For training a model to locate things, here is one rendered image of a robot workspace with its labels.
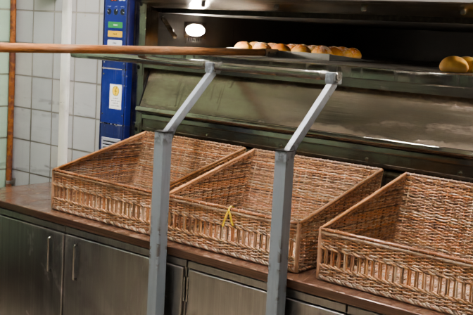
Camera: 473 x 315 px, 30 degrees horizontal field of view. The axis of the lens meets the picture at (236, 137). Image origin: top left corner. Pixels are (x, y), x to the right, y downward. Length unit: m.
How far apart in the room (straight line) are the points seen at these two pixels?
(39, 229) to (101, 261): 0.35
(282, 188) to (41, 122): 1.96
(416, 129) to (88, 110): 1.62
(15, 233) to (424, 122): 1.60
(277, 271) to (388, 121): 0.72
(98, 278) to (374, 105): 1.12
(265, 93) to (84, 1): 1.07
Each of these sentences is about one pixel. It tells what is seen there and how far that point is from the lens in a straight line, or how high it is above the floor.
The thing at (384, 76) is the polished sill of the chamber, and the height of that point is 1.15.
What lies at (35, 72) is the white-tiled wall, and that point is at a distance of 4.23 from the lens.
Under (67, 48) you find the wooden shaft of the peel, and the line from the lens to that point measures 2.94.
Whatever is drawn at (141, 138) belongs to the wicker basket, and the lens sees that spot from 3.63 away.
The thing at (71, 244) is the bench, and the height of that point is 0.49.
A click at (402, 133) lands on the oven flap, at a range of 2.93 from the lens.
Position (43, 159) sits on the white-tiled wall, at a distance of 4.21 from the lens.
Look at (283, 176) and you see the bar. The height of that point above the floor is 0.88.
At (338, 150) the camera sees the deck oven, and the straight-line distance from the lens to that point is 3.08.
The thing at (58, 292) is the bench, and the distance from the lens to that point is 3.34.
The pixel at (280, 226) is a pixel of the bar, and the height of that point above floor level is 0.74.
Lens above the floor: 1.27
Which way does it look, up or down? 7 degrees down
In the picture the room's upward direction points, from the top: 3 degrees clockwise
